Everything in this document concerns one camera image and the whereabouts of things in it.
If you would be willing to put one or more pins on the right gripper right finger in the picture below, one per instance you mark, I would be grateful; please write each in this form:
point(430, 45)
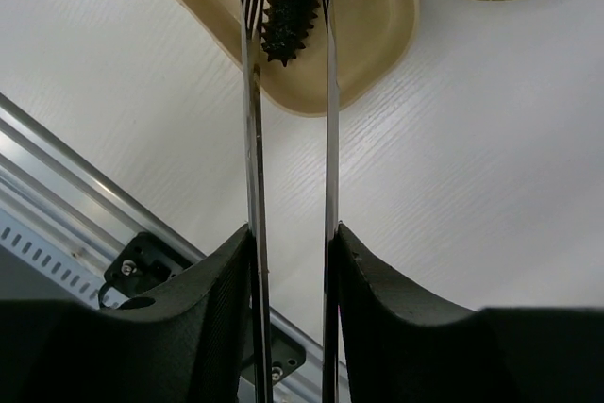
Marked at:
point(403, 343)

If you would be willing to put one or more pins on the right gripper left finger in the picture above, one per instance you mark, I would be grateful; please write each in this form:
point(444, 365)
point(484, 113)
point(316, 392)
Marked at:
point(181, 341)

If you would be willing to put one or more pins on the black sea cucumber food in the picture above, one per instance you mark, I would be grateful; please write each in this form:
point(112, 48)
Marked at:
point(288, 23)

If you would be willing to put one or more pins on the metal food tongs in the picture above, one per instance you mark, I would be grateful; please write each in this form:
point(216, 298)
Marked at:
point(250, 15)

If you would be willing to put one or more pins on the slotted grey cable duct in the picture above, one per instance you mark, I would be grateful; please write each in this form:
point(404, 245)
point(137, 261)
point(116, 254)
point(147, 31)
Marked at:
point(46, 259)

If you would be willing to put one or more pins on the aluminium front rail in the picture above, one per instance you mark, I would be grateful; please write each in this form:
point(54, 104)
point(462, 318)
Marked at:
point(50, 188)

